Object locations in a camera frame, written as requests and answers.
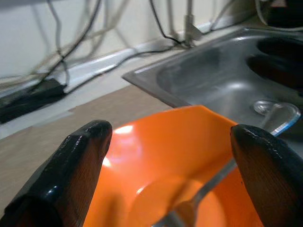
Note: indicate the orange plastic bowl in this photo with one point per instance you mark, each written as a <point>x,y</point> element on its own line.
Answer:
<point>165,153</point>

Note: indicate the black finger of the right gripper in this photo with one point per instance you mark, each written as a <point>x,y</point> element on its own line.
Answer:
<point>279,71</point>
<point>284,47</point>

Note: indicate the beige cloth counter mat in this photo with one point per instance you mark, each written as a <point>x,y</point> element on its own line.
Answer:
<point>106,106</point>

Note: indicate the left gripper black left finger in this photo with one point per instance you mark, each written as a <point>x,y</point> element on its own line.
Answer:
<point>59,184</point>

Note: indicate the metal fork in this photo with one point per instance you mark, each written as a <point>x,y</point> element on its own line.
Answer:
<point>213,182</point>

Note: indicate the metal sink drain strainer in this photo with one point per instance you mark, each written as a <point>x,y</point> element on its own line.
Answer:
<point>262,107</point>

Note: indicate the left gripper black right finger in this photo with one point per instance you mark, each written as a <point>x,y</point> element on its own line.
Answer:
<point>272,184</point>

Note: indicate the stainless steel sink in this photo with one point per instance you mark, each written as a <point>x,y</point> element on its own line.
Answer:
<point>213,71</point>

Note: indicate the black power adapter brick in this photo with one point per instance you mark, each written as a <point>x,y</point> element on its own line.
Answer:
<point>28,101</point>

